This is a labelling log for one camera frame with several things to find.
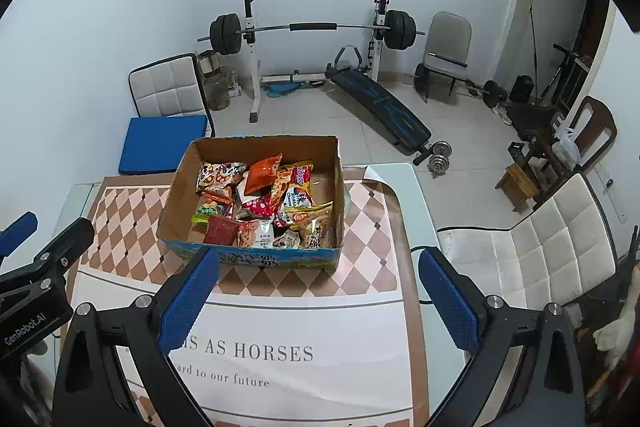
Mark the brown wooden chair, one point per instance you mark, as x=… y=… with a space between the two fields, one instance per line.
x=600 y=127

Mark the blue slippers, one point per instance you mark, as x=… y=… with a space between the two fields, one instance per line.
x=285 y=88

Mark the white padded chair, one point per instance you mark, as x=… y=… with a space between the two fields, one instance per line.
x=165 y=89
x=545 y=242

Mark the black dumbbell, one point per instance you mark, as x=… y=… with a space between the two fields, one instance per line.
x=492 y=91

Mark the blue cushion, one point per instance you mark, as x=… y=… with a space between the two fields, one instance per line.
x=160 y=144

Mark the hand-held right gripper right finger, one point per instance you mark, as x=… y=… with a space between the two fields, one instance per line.
x=450 y=299

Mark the white sneakers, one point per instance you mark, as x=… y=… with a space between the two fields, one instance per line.
x=502 y=114

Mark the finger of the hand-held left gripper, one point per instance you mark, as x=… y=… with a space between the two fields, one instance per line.
x=65 y=247
x=17 y=232

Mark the black sit-up bench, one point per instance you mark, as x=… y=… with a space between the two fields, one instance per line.
x=385 y=107

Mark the small wooden stool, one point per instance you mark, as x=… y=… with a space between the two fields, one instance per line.
x=517 y=182

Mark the cardboard box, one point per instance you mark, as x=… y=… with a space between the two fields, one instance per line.
x=175 y=217

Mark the black speaker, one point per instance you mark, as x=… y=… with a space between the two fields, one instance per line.
x=521 y=89

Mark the white plastic bag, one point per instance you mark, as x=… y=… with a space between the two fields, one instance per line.
x=567 y=149

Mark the white barbell rack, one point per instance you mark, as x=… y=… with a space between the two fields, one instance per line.
x=252 y=72

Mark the grey chair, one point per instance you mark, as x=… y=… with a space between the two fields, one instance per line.
x=450 y=37

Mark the black metal stand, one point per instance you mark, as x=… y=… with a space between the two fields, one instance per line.
x=562 y=72

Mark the checkered printed table mat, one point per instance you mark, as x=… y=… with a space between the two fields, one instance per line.
x=320 y=332

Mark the barbell with black plates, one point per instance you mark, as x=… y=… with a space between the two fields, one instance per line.
x=312 y=27

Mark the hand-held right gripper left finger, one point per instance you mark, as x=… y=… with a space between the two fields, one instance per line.
x=192 y=292

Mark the chrome dumbbell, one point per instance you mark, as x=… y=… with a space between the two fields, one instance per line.
x=439 y=162

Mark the red white snack packet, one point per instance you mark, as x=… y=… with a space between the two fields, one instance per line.
x=220 y=231

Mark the pile of colourful snack packets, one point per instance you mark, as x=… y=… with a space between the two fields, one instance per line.
x=270 y=202

